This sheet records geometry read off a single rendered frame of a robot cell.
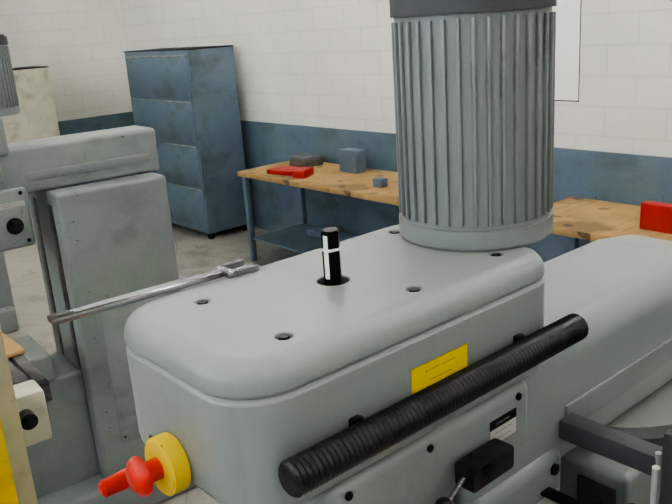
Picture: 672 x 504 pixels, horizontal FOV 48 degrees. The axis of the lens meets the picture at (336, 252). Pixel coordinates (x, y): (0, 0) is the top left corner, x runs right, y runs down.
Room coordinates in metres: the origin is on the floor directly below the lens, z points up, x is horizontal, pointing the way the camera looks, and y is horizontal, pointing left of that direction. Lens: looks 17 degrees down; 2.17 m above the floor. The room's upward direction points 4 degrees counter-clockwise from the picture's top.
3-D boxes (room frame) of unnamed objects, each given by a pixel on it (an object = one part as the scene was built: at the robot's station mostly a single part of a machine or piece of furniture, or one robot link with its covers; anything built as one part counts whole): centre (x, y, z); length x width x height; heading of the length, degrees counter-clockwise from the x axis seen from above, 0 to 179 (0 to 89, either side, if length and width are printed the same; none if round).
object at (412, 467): (0.84, -0.03, 1.68); 0.34 x 0.24 x 0.10; 130
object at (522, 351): (0.72, -0.12, 1.79); 0.45 x 0.04 x 0.04; 130
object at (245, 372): (0.82, -0.01, 1.81); 0.47 x 0.26 x 0.16; 130
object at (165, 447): (0.67, 0.18, 1.76); 0.06 x 0.02 x 0.06; 40
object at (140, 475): (0.65, 0.20, 1.76); 0.04 x 0.03 x 0.04; 40
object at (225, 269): (0.81, 0.20, 1.89); 0.24 x 0.04 x 0.01; 127
